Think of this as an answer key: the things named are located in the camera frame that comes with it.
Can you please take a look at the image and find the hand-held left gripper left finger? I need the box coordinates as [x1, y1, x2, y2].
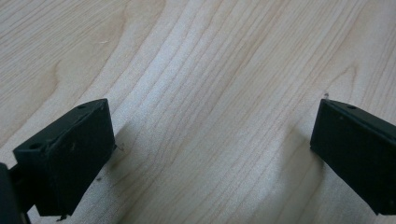
[12, 98, 118, 218]

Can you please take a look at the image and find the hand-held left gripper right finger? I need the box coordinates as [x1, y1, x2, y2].
[309, 98, 396, 217]

